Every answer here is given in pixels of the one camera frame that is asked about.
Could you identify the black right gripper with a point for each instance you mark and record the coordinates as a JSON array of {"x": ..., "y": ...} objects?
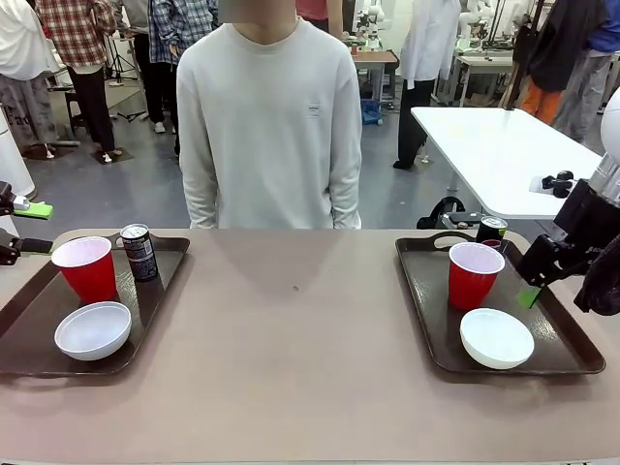
[{"x": 581, "y": 213}]

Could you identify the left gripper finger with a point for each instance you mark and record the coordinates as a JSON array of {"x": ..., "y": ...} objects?
[
  {"x": 29, "y": 246},
  {"x": 29, "y": 208}
]

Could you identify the red plastic cup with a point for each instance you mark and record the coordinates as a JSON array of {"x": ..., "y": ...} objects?
[
  {"x": 89, "y": 281},
  {"x": 472, "y": 286}
]

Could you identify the black can green print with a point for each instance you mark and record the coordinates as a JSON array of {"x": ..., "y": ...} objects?
[{"x": 490, "y": 231}]

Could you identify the white foam bowl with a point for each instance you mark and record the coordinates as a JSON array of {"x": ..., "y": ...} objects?
[
  {"x": 496, "y": 339},
  {"x": 92, "y": 334}
]

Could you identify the black can white print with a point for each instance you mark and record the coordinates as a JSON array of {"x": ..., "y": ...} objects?
[{"x": 141, "y": 257}]

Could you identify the person's right forearm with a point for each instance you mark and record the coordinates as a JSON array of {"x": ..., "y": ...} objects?
[{"x": 201, "y": 208}]

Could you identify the person's left forearm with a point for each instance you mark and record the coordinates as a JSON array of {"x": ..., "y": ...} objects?
[{"x": 346, "y": 208}]

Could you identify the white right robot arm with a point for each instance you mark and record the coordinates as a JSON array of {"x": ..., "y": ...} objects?
[{"x": 611, "y": 135}]

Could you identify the black knobbed device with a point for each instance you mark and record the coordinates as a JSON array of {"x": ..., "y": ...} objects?
[{"x": 559, "y": 184}]

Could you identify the white paper sheet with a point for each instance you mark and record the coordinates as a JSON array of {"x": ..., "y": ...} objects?
[{"x": 536, "y": 184}]

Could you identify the black office chair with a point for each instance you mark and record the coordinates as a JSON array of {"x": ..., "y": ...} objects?
[{"x": 445, "y": 213}]

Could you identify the white table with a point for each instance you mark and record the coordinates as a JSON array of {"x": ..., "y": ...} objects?
[{"x": 494, "y": 145}]

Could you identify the dark brown plastic tray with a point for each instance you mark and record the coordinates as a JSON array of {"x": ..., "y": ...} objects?
[
  {"x": 155, "y": 290},
  {"x": 426, "y": 300}
]

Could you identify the bystander in white shirt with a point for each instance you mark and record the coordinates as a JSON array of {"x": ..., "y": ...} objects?
[{"x": 19, "y": 43}]

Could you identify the bystander blue top grey trousers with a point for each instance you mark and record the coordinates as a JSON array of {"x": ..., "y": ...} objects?
[{"x": 588, "y": 82}]

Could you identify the bystander in red plaid shirt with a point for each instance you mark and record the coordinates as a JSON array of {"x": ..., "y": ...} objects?
[{"x": 72, "y": 29}]

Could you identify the grey workbench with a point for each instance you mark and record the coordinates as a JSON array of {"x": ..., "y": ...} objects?
[{"x": 484, "y": 63}]

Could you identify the bystander black jacket orange trousers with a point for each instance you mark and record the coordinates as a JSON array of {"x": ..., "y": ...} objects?
[{"x": 557, "y": 43}]

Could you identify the bystander in grey top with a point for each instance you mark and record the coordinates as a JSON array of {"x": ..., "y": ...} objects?
[{"x": 135, "y": 14}]

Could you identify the bystander in blue plaid shirt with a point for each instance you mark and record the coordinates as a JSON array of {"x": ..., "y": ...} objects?
[{"x": 167, "y": 29}]

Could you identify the blue plastic crate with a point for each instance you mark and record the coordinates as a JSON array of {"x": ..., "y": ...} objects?
[{"x": 370, "y": 114}]

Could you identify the person in cream sweatshirt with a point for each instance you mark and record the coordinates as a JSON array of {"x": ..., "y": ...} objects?
[{"x": 269, "y": 121}]

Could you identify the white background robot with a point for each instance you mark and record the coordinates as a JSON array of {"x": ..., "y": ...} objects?
[{"x": 467, "y": 19}]

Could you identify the bystander in white coat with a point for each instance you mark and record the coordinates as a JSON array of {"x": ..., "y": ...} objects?
[{"x": 426, "y": 39}]

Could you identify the brown-topped workbench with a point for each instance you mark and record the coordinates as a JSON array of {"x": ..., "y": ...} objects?
[{"x": 373, "y": 57}]

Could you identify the bystander in red top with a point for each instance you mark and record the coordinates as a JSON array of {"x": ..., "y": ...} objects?
[{"x": 312, "y": 7}]

